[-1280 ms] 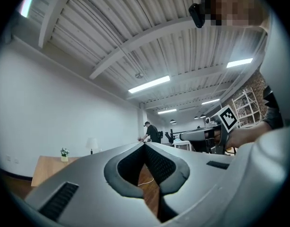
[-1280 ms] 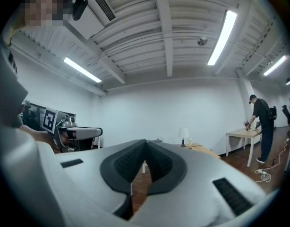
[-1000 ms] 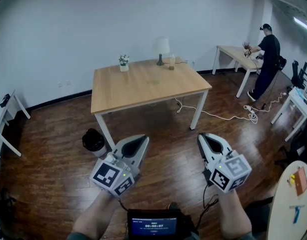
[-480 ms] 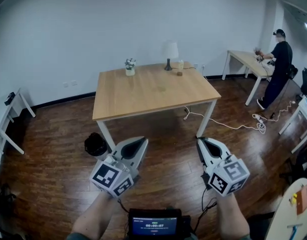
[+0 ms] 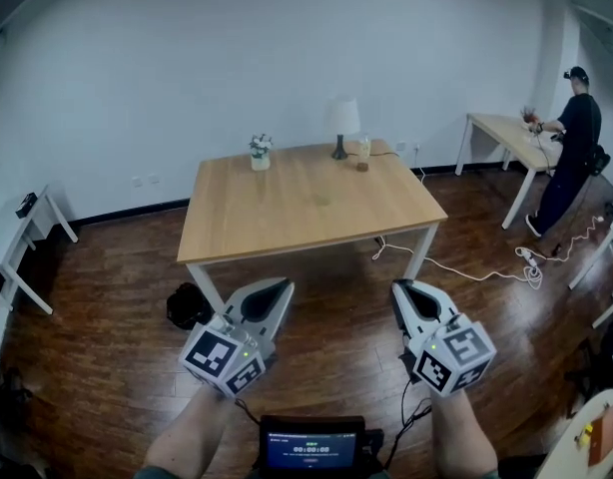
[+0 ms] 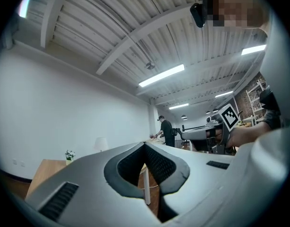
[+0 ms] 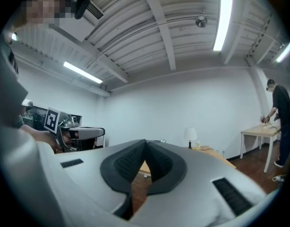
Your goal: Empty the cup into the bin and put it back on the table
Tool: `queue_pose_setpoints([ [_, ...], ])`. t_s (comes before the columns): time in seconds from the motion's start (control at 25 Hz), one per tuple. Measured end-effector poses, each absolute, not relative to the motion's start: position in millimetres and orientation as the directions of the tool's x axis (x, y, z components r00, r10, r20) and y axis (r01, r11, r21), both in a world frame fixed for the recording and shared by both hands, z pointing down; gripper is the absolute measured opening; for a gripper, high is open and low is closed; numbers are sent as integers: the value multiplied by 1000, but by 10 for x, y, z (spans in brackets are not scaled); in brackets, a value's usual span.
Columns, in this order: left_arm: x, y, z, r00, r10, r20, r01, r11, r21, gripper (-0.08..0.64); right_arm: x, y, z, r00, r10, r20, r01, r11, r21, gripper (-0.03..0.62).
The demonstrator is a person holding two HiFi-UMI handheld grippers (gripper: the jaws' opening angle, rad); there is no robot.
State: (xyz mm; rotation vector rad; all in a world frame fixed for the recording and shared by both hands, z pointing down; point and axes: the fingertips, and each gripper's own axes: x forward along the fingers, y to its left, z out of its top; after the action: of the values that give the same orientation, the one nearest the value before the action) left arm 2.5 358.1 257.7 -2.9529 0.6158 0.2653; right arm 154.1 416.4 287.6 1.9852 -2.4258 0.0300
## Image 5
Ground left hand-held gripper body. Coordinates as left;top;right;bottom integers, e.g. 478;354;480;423
179;311;278;398

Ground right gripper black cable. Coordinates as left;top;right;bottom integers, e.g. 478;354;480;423
383;379;432;468

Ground white bin black liner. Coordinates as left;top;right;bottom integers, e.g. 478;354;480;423
166;281;213;331

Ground white shade table lamp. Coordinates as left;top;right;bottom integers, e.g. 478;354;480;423
323;96;362;161

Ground white desk with drawer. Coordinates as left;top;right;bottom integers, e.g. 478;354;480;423
0;185;81;316

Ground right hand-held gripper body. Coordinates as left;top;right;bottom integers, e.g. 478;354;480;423
400;314;497;398

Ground long white cable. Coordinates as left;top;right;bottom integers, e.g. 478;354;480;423
371;237;545;291

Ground chest-worn black tablet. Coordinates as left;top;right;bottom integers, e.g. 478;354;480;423
259;415;367;479

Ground person's right forearm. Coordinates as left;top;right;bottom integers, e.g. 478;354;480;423
428;389;500;473

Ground person's left forearm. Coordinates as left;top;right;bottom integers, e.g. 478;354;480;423
146;384;241;476

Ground orange box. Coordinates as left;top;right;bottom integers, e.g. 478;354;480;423
588;404;613;468

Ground person's grey shirt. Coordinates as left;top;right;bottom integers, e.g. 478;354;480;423
134;454;547;479

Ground black office chair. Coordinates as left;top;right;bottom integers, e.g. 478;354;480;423
0;354;36;421
565;311;613;418

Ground wooden table white legs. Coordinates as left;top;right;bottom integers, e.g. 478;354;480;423
454;112;570;231
176;139;448;313

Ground small black box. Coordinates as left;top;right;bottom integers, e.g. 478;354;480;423
15;193;38;219

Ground white pot with flowers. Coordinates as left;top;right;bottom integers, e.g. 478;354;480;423
249;132;275;172

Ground round white table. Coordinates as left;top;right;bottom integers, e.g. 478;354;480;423
545;388;613;479

